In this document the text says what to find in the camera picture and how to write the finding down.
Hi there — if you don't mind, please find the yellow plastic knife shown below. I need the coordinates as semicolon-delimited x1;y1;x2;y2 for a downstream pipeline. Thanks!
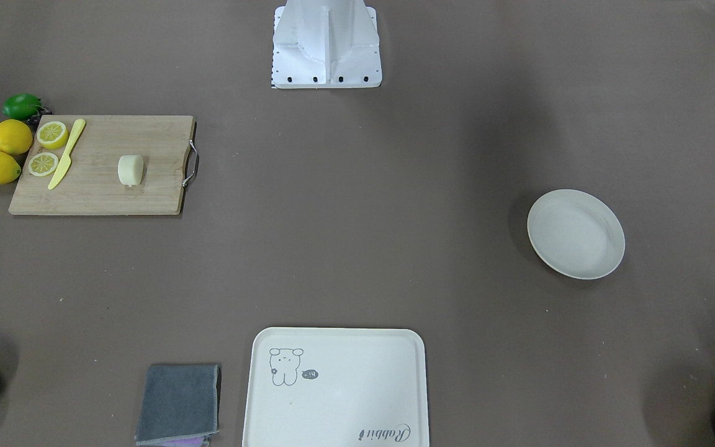
47;119;87;190

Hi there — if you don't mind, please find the lemon slice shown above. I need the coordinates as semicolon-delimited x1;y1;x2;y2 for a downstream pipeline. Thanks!
36;120;70;150
25;152;60;178

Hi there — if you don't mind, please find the lemon slice lower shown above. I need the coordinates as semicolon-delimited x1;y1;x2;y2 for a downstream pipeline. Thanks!
25;152;60;178

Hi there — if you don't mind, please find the wooden cutting board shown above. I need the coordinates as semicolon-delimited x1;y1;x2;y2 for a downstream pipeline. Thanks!
9;114;196;215

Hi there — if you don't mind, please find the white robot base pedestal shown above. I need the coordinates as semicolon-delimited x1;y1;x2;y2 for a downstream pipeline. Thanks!
271;1;383;89

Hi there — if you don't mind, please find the whole yellow lemon upper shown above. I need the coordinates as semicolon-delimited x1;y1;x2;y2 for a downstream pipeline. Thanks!
0;119;32;155

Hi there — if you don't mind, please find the lemon slice upper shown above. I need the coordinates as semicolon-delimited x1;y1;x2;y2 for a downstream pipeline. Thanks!
36;120;70;150

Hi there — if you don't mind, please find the grey folded cloth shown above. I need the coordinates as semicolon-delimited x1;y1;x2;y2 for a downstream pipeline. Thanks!
135;363;220;446

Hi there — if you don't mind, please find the cream round plate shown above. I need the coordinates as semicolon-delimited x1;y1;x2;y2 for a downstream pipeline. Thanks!
526;189;626;280

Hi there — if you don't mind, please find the green lime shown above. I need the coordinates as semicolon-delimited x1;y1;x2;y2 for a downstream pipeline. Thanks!
2;93;43;121

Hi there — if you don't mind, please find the pale steamed bun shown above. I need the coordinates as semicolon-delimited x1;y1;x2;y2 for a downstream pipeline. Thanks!
117;155;144;187

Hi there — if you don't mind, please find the cream rectangular tray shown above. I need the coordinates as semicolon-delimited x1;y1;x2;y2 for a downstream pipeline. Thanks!
242;327;429;446

